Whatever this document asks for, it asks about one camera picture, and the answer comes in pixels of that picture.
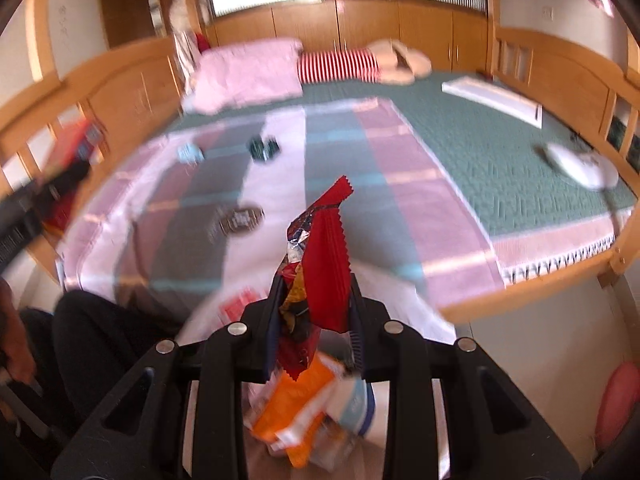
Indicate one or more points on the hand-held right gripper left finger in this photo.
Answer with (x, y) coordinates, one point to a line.
(270, 320)

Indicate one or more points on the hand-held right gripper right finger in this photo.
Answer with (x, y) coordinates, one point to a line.
(357, 345)

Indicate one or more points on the red patterned snack wrapper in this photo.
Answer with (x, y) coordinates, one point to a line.
(295, 345)

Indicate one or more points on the white plastic bag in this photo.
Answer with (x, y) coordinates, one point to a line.
(220, 310)

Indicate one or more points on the white and blue medicine box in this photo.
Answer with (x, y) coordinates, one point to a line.
(352, 405)

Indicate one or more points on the orange tissue packet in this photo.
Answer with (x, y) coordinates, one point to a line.
(295, 410)

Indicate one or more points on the person's left forearm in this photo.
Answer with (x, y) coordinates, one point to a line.
(15, 330)

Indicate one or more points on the person's black trousers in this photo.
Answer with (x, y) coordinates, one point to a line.
(100, 350)

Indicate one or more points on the wooden bed headboard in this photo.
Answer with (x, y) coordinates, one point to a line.
(120, 90)

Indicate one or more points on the black plastic bag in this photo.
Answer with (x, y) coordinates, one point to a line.
(262, 149)

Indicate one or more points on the blue face mask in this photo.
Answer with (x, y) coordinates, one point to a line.
(191, 153)

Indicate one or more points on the checked bed sheet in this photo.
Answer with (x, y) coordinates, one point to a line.
(350, 150)

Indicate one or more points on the green quilted bed mat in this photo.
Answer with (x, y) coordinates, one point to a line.
(475, 160)

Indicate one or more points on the white clothing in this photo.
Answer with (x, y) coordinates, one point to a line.
(182, 50)

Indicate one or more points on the wooden shelf unit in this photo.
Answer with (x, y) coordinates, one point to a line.
(125, 5)

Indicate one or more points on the pink pillow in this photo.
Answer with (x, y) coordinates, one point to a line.
(240, 75)

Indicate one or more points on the pink round cushion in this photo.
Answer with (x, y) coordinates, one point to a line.
(620, 405)

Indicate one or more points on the white flat box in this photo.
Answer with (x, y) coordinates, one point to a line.
(492, 97)

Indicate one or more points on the white rounded appliance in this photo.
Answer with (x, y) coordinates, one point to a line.
(580, 165)

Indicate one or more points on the wooden bed footboard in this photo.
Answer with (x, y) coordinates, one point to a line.
(565, 80)

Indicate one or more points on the white wall socket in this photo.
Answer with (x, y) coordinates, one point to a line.
(548, 12)

